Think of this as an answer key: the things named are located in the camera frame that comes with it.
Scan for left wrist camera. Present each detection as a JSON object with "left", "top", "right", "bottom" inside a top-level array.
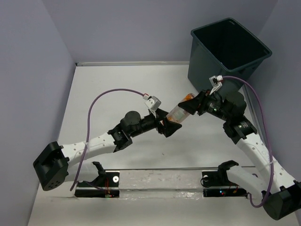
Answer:
[{"left": 143, "top": 94, "right": 161, "bottom": 117}]

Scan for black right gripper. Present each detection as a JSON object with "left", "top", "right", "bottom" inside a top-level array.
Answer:
[{"left": 178, "top": 89, "right": 231, "bottom": 122}]

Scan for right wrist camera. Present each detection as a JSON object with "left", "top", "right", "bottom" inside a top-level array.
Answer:
[{"left": 209, "top": 75, "right": 223, "bottom": 95}]

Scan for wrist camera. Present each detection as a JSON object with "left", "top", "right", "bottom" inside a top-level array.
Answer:
[
  {"left": 209, "top": 75, "right": 223, "bottom": 95},
  {"left": 143, "top": 94, "right": 161, "bottom": 117}
]

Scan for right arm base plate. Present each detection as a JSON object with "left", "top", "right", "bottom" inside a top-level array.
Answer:
[{"left": 200, "top": 171, "right": 248, "bottom": 198}]

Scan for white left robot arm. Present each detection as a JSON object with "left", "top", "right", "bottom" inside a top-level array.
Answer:
[{"left": 33, "top": 109, "right": 184, "bottom": 191}]

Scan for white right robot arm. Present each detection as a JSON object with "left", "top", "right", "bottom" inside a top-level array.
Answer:
[{"left": 178, "top": 91, "right": 301, "bottom": 220}]

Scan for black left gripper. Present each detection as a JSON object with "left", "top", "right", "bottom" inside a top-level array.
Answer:
[{"left": 129, "top": 108, "right": 181, "bottom": 138}]

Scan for orange label bottle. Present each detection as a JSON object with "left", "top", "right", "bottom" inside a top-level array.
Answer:
[{"left": 166, "top": 93, "right": 195, "bottom": 124}]

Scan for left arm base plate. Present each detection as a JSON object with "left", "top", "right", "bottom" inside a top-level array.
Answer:
[{"left": 74, "top": 170, "right": 120, "bottom": 198}]

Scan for dark green plastic bin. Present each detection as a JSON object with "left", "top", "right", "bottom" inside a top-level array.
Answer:
[{"left": 188, "top": 18, "right": 272, "bottom": 92}]

